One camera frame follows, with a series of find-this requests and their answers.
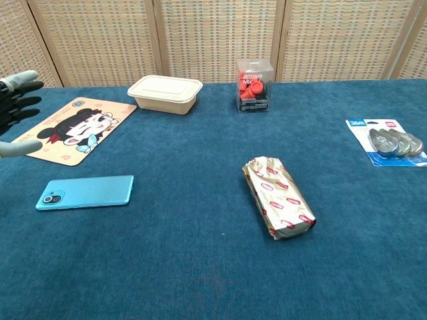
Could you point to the beige lidded food container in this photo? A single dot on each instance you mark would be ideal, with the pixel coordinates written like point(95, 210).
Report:
point(164, 94)

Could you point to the blue smartphone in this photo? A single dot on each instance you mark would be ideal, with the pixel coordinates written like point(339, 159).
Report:
point(87, 192)

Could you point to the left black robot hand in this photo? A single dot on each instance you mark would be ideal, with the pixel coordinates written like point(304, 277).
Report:
point(13, 101)

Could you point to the clear box of orange capsules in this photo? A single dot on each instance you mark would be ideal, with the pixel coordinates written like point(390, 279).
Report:
point(254, 87)

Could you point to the cartoon girl mouse pad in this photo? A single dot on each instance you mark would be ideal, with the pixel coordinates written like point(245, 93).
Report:
point(76, 128)

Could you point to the correction tape blister pack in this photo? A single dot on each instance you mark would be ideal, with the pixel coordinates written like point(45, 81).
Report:
point(388, 141)

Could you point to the woven rattan folding screen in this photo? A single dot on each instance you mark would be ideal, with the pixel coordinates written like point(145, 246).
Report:
point(213, 40)

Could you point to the gold foil wrapped package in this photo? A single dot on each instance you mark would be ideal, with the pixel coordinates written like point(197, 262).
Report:
point(278, 196)

